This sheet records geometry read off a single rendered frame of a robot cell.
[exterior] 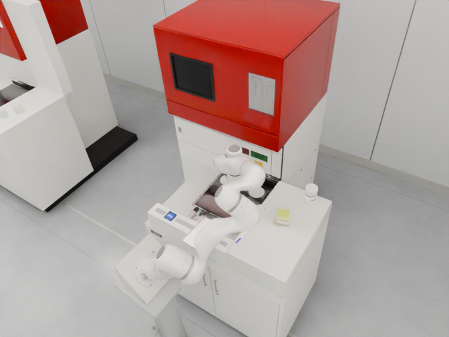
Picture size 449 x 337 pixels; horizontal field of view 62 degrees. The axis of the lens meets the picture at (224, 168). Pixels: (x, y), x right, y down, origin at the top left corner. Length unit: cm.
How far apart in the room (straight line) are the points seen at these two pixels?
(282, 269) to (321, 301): 108
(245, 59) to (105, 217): 223
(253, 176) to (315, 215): 70
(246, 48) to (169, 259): 106
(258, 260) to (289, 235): 24
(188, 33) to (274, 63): 51
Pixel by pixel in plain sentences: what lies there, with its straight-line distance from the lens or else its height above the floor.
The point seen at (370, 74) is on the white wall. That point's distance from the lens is 350.
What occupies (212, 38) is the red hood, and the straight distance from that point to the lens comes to 204.
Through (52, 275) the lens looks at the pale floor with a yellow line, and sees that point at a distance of 346.
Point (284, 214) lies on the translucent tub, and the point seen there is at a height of 103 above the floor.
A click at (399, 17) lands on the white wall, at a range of 327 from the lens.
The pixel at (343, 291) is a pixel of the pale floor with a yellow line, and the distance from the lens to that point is 309.
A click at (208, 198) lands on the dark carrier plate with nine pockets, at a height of 90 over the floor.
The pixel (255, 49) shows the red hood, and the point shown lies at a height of 181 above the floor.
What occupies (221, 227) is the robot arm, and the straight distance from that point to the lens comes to 161.
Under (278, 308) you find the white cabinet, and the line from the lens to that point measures 219.
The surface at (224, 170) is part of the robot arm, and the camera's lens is 188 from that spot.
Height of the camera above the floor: 264
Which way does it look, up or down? 43 degrees down
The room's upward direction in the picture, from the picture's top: 4 degrees counter-clockwise
